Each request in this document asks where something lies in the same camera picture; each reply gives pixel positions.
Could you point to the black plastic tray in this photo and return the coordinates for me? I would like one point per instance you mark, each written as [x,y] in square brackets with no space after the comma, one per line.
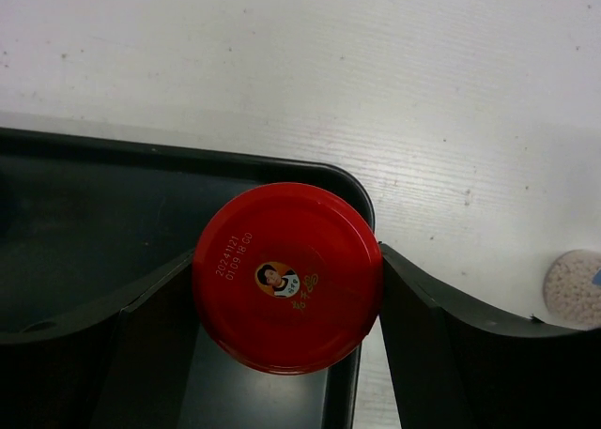
[83,217]

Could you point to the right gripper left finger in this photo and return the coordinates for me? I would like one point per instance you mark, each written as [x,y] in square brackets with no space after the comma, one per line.
[121,361]

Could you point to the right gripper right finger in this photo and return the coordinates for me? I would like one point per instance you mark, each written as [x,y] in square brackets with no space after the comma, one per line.
[458,362]

